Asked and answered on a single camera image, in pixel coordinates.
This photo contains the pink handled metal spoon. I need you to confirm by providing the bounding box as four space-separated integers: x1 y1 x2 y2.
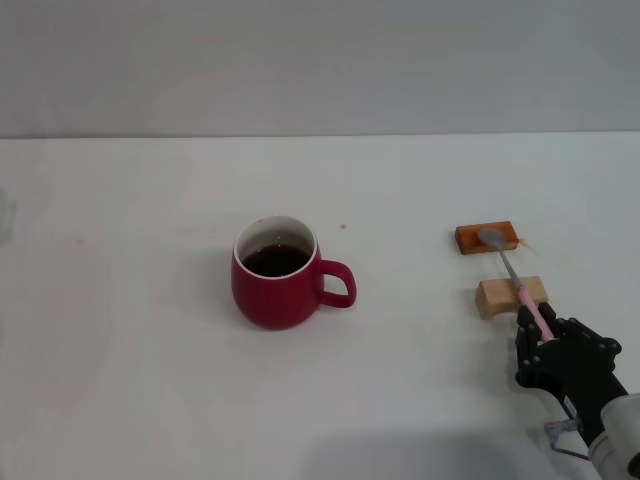
476 228 559 344

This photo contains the dark orange wooden block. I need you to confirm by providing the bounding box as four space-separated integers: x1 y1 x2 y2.
455 220 519 257

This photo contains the thin wire with clear connector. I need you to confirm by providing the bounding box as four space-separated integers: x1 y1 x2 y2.
544 417 591 459

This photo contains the dark coffee liquid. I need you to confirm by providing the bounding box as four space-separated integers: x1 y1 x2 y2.
241 243 311 278

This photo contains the light notched wooden block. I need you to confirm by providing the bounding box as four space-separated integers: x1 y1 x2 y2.
474 275 550 321

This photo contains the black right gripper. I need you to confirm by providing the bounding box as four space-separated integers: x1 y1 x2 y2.
514 301 630 447

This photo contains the red ceramic mug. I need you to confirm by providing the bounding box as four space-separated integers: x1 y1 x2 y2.
230 214 358 331

